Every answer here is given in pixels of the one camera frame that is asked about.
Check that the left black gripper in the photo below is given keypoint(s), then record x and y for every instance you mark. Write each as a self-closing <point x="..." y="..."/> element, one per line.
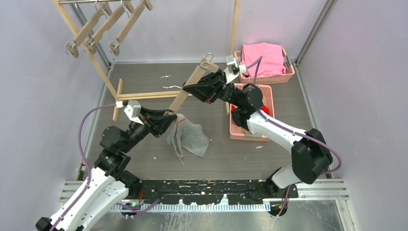
<point x="156" y="121"/>

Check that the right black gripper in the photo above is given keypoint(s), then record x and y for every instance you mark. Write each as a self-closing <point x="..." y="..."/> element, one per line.
<point x="207" y="89"/>

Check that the grey striped underwear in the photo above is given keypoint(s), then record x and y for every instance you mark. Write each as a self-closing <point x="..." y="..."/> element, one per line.
<point x="185" y="135"/>

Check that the red underwear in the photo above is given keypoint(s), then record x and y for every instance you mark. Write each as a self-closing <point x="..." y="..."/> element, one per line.
<point x="266" y="110"/>

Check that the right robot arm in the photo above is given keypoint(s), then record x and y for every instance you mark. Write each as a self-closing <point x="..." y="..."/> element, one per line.
<point x="310" y="155"/>

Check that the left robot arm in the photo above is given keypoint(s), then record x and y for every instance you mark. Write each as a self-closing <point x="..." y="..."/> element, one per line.
<point x="108" y="182"/>

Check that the beige empty clip hanger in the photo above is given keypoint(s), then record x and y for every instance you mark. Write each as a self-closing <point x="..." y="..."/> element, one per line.
<point x="101" y="9"/>

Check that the far pink basket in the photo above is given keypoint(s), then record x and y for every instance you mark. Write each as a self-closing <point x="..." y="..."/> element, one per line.
<point x="265" y="80"/>

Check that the pink basket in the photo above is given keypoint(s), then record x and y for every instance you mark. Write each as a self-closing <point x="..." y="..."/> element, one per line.
<point x="237" y="133"/>
<point x="265" y="80"/>

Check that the near pink basket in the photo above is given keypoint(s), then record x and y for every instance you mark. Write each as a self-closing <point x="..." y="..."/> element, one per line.
<point x="237" y="133"/>

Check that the wooden clothes rack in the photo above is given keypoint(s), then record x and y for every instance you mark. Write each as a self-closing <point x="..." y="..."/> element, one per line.
<point x="203" y="66"/>

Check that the pink cloth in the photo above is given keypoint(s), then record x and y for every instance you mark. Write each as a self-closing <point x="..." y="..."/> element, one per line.
<point x="263" y="59"/>

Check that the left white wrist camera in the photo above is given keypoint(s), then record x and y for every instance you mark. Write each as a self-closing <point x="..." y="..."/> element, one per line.
<point x="132" y="109"/>

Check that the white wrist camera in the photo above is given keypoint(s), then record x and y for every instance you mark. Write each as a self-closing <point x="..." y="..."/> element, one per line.
<point x="132" y="109"/>
<point x="233" y="69"/>

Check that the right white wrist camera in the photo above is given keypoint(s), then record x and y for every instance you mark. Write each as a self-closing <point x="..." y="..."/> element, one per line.
<point x="233" y="69"/>

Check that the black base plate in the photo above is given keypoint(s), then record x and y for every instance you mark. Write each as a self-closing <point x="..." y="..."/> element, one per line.
<point x="208" y="192"/>

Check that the white slotted cable duct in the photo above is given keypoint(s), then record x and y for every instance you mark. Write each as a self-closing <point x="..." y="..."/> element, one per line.
<point x="221" y="207"/>

